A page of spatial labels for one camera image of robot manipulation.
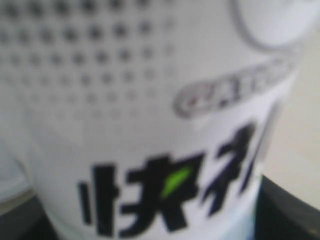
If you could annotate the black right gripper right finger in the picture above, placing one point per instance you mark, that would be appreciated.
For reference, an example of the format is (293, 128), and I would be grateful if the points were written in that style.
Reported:
(282, 216)

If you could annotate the clear plastic drink bottle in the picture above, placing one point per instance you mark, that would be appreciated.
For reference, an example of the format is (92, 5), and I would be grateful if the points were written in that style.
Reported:
(146, 119)

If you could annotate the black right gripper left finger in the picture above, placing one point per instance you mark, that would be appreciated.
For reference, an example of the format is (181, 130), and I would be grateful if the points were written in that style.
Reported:
(23, 218)

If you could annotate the white rectangular plastic tray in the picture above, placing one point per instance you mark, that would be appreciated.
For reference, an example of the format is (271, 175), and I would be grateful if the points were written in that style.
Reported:
(14, 186)

